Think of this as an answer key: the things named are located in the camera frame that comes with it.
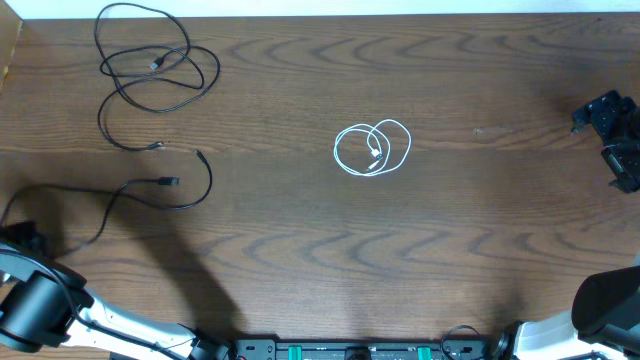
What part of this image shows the white usb cable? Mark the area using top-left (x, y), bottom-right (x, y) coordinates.
top-left (332, 118), bottom-right (413, 178)

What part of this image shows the long black usb cable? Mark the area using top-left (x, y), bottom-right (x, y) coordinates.
top-left (93, 2), bottom-right (222, 152)

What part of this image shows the short black usb cable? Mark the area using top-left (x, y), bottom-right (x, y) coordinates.
top-left (0, 148), bottom-right (214, 259)

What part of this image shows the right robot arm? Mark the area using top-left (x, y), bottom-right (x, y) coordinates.
top-left (490, 90), bottom-right (639, 360)

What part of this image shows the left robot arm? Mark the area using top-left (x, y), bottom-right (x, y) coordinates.
top-left (1, 222), bottom-right (233, 360)

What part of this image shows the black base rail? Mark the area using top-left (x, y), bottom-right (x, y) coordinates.
top-left (216, 336), bottom-right (508, 360)

